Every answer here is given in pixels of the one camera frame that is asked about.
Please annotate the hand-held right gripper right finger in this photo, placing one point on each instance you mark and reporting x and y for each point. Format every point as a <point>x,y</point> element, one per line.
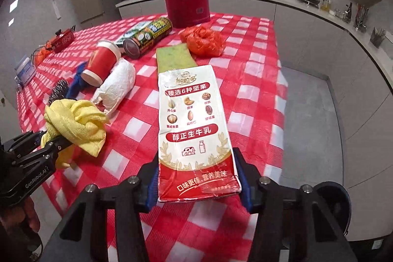
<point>245,188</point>

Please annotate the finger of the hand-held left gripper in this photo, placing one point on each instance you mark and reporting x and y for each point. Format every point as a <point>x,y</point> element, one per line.
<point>46,151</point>
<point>27,137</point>

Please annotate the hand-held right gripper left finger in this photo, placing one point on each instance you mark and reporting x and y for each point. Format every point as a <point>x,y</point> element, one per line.
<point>152,188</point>

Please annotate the yellow cloth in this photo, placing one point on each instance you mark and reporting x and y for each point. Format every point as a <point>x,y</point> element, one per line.
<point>79,124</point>

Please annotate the steel wool scrubber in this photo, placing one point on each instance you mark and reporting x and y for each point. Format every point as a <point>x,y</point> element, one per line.
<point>58,91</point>

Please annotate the blue cloth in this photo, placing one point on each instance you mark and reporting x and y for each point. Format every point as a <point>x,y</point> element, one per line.
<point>75,84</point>

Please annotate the white red milk carton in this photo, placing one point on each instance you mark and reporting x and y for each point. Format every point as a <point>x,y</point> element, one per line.
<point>193,127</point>

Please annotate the black round bin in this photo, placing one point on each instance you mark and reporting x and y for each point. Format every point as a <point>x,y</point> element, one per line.
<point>334,203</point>

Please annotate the white paper towel wad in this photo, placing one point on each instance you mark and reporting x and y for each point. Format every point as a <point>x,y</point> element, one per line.
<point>118,81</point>

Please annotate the red paper cup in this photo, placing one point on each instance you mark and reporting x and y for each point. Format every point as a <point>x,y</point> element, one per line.
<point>101,61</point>

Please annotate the yellow green sponge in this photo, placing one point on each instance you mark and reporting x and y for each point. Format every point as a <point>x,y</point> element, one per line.
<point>175,58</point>

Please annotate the printed drink can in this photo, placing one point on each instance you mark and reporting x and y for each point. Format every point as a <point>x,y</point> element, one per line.
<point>147,38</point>

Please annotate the person's left hand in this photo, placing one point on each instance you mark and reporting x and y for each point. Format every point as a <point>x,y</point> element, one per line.
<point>18,217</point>

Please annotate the white blue packet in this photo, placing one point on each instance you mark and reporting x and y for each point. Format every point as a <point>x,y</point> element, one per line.
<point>26,70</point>

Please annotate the small red box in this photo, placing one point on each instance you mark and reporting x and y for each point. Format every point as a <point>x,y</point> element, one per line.
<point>63,39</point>

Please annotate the red checkered tablecloth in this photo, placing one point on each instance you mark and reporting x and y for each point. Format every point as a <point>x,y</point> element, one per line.
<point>251,81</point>

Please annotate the orange plastic bag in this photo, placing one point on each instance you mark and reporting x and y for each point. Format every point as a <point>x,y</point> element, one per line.
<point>202,39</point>

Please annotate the chopstick holder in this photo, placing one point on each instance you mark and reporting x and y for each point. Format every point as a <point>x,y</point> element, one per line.
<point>377,38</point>

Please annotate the oil bottles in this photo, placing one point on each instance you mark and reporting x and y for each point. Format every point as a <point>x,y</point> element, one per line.
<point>326,4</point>

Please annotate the dark glass bottle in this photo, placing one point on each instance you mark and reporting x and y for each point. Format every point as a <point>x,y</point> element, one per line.
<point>348,13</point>

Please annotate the utensil holder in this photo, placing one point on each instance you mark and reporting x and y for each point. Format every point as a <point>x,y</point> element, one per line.
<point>360,19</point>

